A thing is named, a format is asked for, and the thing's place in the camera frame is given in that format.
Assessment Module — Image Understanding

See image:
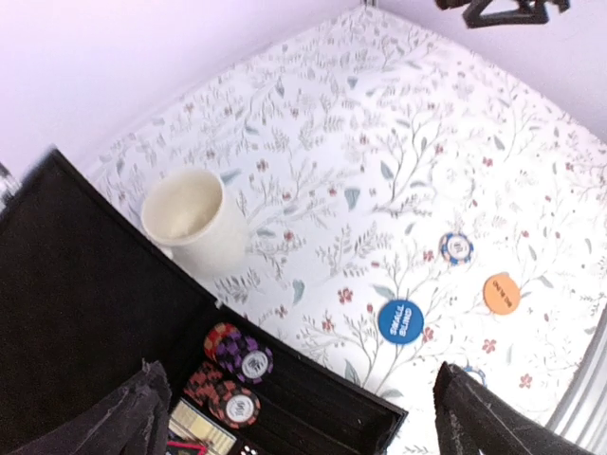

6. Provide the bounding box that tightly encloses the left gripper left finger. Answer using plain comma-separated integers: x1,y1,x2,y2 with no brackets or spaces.
12,361,172,454

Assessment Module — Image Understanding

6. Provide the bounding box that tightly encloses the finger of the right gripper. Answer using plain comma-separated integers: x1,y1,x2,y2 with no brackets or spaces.
463,0,569,28

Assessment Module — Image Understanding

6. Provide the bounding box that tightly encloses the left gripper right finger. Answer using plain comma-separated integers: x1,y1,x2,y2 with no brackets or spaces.
433,362,587,455

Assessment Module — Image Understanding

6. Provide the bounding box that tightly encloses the black poker chip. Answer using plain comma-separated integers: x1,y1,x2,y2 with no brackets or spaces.
463,365,487,387

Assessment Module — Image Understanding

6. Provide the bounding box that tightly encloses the blue playing card deck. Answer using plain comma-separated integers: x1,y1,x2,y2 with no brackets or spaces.
169,400,237,455

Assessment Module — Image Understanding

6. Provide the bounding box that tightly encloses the blue small blind button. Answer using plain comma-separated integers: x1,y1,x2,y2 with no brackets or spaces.
377,300,424,345

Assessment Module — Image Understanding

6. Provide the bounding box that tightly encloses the orange big blind button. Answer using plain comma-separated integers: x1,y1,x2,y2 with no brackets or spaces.
483,273,522,316

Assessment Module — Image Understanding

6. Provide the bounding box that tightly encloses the blue ten poker chip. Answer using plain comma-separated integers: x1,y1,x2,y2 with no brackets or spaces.
439,232,474,265

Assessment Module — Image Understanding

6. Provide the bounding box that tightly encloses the triangular all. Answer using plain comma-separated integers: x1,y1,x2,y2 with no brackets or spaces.
165,441,208,455

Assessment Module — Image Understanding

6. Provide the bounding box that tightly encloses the black poker set case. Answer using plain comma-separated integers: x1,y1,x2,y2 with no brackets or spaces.
1,150,407,454

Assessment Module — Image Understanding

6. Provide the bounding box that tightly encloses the black chip stack white top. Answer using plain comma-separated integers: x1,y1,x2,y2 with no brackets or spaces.
184,361,261,429

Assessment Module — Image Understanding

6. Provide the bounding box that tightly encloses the blue chip stack white top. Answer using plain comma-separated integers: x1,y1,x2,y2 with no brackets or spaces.
204,322,274,384

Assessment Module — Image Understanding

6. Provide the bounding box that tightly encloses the cream ribbed cup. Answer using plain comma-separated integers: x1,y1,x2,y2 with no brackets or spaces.
140,169,248,279

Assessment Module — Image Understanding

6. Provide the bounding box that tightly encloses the floral table mat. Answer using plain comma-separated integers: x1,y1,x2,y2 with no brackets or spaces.
88,8,606,454

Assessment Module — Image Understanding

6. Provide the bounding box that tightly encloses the front aluminium rail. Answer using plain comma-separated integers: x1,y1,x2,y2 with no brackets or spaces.
546,310,607,454

